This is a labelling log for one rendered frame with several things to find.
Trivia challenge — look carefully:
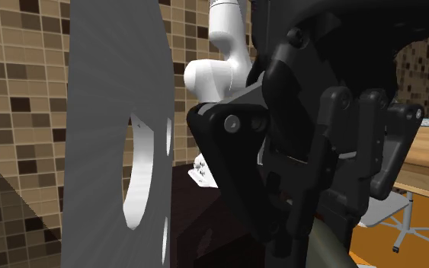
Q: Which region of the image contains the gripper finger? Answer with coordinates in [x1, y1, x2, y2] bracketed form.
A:
[186, 104, 338, 258]
[318, 87, 425, 250]

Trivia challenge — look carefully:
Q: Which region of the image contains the grey office chair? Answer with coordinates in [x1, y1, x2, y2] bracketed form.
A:
[358, 189, 429, 254]

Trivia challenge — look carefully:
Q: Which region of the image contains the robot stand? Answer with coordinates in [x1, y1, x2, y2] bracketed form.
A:
[169, 163, 274, 268]

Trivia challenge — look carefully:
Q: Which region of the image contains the olive green rounded thing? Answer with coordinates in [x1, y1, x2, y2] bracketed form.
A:
[305, 216, 354, 268]

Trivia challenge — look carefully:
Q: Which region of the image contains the grey flat thing with holes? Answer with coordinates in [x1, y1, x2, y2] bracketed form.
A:
[60, 0, 175, 268]

